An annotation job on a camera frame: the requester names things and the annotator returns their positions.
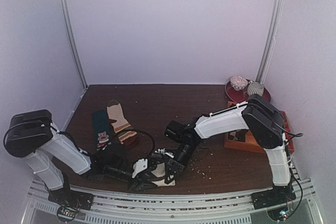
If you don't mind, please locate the cream white sock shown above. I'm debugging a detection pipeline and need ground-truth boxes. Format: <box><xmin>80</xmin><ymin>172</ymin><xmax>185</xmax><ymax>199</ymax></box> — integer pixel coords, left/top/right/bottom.
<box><xmin>151</xmin><ymin>163</ymin><xmax>167</xmax><ymax>187</ymax></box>

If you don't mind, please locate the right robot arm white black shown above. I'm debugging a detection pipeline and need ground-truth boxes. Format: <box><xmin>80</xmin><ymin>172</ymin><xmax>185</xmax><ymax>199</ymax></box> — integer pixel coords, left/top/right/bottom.
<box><xmin>164</xmin><ymin>94</ymin><xmax>291</xmax><ymax>204</ymax></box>

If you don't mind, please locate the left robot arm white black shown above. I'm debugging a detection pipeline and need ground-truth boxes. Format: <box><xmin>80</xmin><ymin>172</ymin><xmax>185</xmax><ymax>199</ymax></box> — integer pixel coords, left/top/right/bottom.
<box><xmin>4</xmin><ymin>110</ymin><xmax>164</xmax><ymax>205</ymax></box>

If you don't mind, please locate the beige brown striped sock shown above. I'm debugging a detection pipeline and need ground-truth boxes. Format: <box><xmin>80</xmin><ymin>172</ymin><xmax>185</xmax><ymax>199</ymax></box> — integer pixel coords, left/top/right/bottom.
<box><xmin>107</xmin><ymin>100</ymin><xmax>138</xmax><ymax>149</ymax></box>

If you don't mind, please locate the dark teal monkey sock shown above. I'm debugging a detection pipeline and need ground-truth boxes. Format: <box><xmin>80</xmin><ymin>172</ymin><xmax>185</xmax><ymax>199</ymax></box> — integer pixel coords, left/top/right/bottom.
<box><xmin>91</xmin><ymin>110</ymin><xmax>111</xmax><ymax>151</ymax></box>

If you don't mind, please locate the orange wooden compartment box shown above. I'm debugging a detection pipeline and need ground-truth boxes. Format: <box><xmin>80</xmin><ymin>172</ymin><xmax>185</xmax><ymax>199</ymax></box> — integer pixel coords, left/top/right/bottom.
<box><xmin>224</xmin><ymin>101</ymin><xmax>295</xmax><ymax>154</ymax></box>

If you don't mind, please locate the red round tray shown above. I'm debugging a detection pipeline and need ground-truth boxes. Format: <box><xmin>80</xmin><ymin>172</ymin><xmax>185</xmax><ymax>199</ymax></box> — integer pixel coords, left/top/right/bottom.
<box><xmin>225</xmin><ymin>80</ymin><xmax>271</xmax><ymax>103</ymax></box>

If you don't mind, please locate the white patterned bowl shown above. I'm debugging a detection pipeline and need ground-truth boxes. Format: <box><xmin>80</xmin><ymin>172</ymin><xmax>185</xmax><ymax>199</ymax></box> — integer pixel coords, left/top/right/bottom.
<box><xmin>230</xmin><ymin>76</ymin><xmax>249</xmax><ymax>91</ymax></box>

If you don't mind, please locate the grey striped cup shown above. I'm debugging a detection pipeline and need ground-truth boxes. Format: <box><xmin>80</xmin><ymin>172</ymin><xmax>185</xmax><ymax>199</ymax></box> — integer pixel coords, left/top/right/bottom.
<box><xmin>247</xmin><ymin>81</ymin><xmax>264</xmax><ymax>96</ymax></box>

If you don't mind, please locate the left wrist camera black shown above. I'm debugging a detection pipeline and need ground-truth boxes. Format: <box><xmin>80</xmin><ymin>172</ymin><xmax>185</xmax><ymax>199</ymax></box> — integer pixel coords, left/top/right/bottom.
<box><xmin>101</xmin><ymin>148</ymin><xmax>130</xmax><ymax>180</ymax></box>

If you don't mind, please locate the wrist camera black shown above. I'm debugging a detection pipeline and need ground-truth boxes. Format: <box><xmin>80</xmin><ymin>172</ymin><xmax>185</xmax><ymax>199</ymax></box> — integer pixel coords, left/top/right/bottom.
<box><xmin>164</xmin><ymin>120</ymin><xmax>187</xmax><ymax>143</ymax></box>
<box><xmin>101</xmin><ymin>148</ymin><xmax>130</xmax><ymax>180</ymax></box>

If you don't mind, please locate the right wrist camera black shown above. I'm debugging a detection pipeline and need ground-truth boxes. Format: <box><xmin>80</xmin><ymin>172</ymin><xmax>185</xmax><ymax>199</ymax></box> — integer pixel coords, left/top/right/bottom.
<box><xmin>164</xmin><ymin>120</ymin><xmax>187</xmax><ymax>143</ymax></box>

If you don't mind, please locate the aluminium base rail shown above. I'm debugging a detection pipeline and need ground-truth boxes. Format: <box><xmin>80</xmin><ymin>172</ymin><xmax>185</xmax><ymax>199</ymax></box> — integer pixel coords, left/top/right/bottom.
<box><xmin>18</xmin><ymin>179</ymin><xmax>327</xmax><ymax>223</ymax></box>

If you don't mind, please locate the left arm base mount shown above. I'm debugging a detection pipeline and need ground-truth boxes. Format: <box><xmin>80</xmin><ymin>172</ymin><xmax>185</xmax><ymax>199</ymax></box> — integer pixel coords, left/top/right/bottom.
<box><xmin>48</xmin><ymin>188</ymin><xmax>94</xmax><ymax>210</ymax></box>

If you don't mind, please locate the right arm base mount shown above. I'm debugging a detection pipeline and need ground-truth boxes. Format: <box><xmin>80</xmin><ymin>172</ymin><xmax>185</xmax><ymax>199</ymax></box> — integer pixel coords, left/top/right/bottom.
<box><xmin>251</xmin><ymin>182</ymin><xmax>296</xmax><ymax>209</ymax></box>

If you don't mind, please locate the right aluminium frame post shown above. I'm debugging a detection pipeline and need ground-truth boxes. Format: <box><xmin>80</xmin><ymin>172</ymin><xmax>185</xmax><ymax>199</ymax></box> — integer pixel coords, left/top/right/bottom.
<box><xmin>256</xmin><ymin>0</ymin><xmax>284</xmax><ymax>84</ymax></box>

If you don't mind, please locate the aluminium frame post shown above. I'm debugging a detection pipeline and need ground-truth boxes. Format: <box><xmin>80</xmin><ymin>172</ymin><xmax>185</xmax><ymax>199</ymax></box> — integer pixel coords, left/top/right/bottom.
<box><xmin>256</xmin><ymin>0</ymin><xmax>284</xmax><ymax>84</ymax></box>
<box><xmin>60</xmin><ymin>0</ymin><xmax>88</xmax><ymax>89</ymax></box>

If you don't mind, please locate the left aluminium frame post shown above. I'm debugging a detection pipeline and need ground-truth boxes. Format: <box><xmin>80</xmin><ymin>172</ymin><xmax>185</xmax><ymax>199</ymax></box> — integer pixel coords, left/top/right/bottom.
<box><xmin>60</xmin><ymin>0</ymin><xmax>88</xmax><ymax>89</ymax></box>

